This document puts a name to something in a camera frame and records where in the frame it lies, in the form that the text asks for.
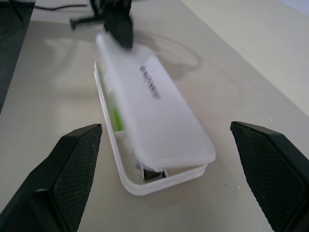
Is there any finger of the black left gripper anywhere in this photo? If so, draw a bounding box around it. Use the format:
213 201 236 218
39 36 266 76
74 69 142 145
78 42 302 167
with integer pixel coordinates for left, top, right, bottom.
103 14 135 49
70 14 107 30

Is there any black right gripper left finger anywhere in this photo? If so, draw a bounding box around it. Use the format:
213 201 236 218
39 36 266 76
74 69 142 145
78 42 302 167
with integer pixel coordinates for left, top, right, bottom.
0 123 103 232

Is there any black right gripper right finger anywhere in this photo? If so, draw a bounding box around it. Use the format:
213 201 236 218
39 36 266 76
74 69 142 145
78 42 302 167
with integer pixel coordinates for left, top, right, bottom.
230 121 309 232

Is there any green plastic ruler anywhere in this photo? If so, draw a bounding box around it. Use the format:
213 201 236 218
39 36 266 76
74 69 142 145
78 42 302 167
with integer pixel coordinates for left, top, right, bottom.
110 94 127 132

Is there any white plastic pencil case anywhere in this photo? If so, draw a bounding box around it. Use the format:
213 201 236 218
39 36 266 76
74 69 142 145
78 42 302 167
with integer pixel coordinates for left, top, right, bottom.
93 31 217 196

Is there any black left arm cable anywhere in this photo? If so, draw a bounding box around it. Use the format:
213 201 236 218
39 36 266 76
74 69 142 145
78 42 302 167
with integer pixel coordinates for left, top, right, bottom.
33 3 90 12

